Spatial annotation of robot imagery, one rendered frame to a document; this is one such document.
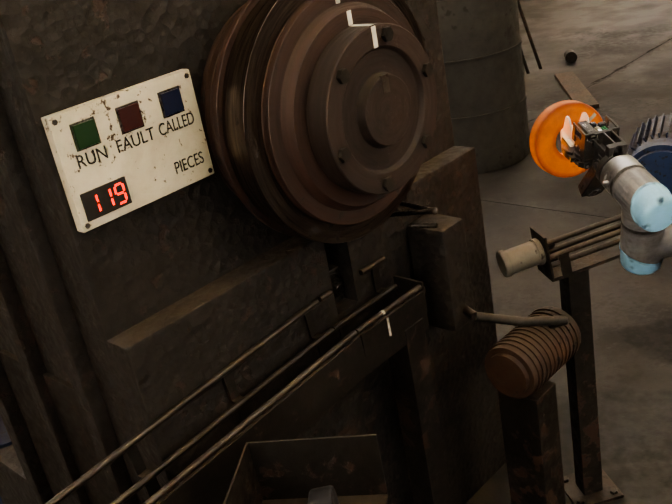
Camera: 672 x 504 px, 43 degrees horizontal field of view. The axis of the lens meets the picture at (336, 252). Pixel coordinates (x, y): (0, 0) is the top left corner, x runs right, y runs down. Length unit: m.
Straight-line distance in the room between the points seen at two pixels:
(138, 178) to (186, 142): 0.11
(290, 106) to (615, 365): 1.65
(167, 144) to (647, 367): 1.75
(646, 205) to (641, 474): 0.95
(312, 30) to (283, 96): 0.12
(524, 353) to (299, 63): 0.80
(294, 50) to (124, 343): 0.53
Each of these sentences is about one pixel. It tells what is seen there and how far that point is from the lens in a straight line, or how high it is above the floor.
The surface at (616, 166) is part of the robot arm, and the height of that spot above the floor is 0.92.
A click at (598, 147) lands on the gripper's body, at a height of 0.93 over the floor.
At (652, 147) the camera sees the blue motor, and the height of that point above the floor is 0.32.
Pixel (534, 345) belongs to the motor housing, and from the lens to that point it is 1.84.
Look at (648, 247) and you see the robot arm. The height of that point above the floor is 0.78.
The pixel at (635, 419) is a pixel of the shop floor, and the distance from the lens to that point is 2.50.
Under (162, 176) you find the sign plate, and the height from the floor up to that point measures 1.09.
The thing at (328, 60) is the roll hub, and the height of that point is 1.22.
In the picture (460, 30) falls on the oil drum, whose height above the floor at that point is 0.72.
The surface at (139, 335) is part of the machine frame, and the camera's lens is 1.40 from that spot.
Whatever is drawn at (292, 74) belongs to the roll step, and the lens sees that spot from 1.35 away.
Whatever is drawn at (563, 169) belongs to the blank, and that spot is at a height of 0.85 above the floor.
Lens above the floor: 1.48
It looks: 23 degrees down
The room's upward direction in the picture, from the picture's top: 11 degrees counter-clockwise
